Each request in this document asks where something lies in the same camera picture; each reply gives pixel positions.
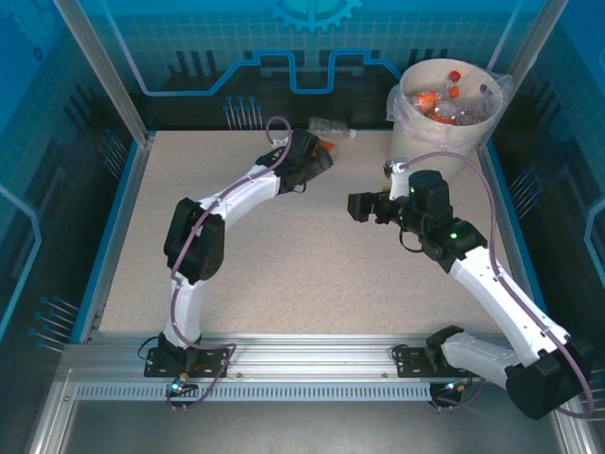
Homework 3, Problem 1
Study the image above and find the aluminium front rail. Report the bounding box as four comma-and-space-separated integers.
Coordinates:
60, 332, 567, 382

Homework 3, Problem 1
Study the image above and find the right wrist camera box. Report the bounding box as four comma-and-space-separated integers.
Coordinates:
383, 158, 411, 201

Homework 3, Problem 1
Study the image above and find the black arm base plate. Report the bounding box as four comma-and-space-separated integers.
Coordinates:
144, 346, 237, 378
395, 346, 483, 378

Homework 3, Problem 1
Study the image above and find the blue table side rail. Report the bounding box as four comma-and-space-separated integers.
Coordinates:
479, 144, 562, 345
70, 131, 157, 345

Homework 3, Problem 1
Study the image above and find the aluminium frame post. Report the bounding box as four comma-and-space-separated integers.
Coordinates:
52, 0, 155, 146
486, 0, 571, 77

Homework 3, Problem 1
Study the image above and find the grey metal bottom panel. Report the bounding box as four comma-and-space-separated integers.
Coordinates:
60, 401, 568, 454

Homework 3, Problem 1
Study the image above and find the orange juice bottle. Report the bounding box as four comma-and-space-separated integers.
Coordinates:
414, 92, 458, 125

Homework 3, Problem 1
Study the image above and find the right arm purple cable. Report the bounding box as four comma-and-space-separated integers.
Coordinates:
400, 151, 596, 418

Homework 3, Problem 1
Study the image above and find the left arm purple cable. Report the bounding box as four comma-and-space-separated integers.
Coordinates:
165, 116, 297, 412

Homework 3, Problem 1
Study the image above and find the slotted grey cable duct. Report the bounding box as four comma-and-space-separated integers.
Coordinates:
74, 382, 434, 404

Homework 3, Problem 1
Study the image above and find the clear plastic bin liner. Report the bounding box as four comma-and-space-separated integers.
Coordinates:
386, 70, 514, 143

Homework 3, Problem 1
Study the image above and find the beige plastic bin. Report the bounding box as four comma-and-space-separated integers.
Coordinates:
389, 58, 504, 182

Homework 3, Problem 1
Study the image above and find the clear bottle white cap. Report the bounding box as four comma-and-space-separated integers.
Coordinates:
307, 116, 358, 142

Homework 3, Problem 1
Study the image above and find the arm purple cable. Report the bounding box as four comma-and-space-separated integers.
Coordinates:
400, 151, 596, 418
165, 116, 297, 412

